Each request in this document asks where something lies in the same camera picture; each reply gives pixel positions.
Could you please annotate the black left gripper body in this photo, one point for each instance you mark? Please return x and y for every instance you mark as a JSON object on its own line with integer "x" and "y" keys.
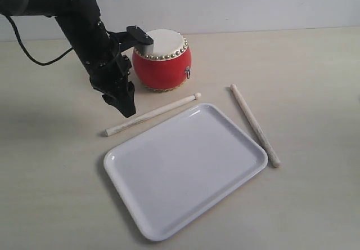
{"x": 99, "y": 51}

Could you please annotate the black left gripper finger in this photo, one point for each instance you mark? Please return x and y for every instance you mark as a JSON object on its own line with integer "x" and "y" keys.
{"x": 120, "y": 94}

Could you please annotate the wooden drumstick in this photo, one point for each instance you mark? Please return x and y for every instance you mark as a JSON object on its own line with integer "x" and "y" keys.
{"x": 272, "y": 157}
{"x": 152, "y": 114}

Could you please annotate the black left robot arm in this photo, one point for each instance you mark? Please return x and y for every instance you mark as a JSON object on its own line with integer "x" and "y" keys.
{"x": 64, "y": 11}

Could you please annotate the small red drum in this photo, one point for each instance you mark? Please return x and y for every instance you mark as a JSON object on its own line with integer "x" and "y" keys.
{"x": 166, "y": 64}

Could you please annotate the white rectangular plastic tray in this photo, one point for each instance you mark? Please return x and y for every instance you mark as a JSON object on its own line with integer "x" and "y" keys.
{"x": 174, "y": 172}

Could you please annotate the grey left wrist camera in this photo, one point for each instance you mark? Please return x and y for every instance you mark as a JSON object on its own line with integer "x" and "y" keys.
{"x": 142, "y": 39}

